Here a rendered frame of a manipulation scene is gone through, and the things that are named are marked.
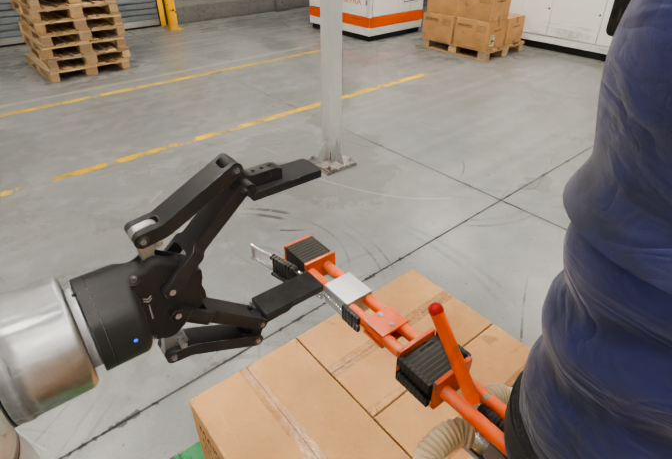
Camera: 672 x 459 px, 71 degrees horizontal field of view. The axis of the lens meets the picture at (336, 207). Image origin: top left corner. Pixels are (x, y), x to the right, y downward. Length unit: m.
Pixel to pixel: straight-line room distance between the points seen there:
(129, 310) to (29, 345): 0.06
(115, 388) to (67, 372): 2.09
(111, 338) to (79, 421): 2.04
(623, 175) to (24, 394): 0.42
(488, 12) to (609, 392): 6.98
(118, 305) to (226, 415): 1.20
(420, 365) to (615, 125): 0.51
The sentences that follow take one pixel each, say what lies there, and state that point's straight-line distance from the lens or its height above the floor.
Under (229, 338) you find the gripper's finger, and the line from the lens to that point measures 0.47.
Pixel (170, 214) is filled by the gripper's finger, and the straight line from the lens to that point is 0.37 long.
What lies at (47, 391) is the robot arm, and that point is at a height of 1.54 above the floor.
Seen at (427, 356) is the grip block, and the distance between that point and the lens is 0.79.
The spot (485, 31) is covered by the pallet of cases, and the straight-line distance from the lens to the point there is 7.35.
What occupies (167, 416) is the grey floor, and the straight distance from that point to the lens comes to 2.29.
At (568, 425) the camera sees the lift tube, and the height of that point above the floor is 1.41.
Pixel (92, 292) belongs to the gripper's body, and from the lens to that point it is 0.38.
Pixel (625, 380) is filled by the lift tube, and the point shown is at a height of 1.50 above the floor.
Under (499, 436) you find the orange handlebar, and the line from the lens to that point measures 0.74.
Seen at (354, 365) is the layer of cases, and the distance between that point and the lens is 1.63.
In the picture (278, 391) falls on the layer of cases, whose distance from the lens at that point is 1.58.
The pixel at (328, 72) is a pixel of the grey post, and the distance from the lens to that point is 3.70.
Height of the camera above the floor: 1.81
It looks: 32 degrees down
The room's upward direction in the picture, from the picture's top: straight up
